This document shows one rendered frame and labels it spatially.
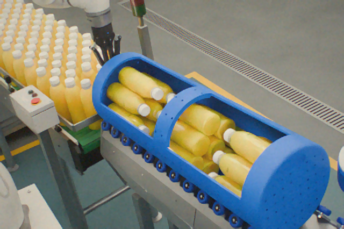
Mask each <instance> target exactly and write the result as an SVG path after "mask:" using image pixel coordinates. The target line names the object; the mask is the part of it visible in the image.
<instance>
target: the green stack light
mask: <svg viewBox="0 0 344 229"><path fill-rule="evenodd" d="M131 8H132V13H133V15H134V16H135V17H140V16H143V15H145V14H146V13H147V11H146V6H145V3H144V4H143V5H140V6H131Z"/></svg>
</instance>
